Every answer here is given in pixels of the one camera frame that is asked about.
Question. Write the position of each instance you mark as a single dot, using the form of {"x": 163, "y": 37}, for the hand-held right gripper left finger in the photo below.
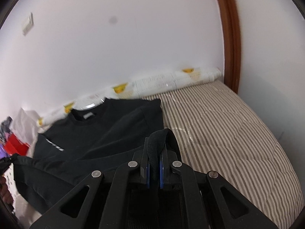
{"x": 147, "y": 171}

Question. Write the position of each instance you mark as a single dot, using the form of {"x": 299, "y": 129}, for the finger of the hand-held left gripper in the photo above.
{"x": 4, "y": 164}

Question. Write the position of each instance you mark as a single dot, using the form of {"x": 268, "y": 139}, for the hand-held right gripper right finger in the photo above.
{"x": 162, "y": 171}

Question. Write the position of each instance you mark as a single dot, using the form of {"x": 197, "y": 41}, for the black sweatshirt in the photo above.
{"x": 107, "y": 136}

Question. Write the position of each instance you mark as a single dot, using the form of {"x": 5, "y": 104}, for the person's left hand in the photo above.
{"x": 3, "y": 190}

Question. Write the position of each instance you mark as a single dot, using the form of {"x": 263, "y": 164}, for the purple cloth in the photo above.
{"x": 2, "y": 151}

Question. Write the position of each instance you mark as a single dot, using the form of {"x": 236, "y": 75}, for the large red paper bag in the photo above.
{"x": 16, "y": 145}

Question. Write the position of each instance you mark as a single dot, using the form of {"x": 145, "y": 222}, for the plaid cloth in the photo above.
{"x": 6, "y": 128}

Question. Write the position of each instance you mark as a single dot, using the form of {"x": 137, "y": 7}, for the white plastic bag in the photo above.
{"x": 23, "y": 121}

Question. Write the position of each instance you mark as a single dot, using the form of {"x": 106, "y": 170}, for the striped mattress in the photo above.
{"x": 226, "y": 136}

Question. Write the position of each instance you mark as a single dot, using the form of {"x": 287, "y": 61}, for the rolled white printed plastic sheet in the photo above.
{"x": 154, "y": 81}

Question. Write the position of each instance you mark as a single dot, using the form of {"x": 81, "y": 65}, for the white light switch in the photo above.
{"x": 27, "y": 23}

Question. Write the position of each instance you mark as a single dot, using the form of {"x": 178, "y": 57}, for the brown wooden door frame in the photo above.
{"x": 231, "y": 40}

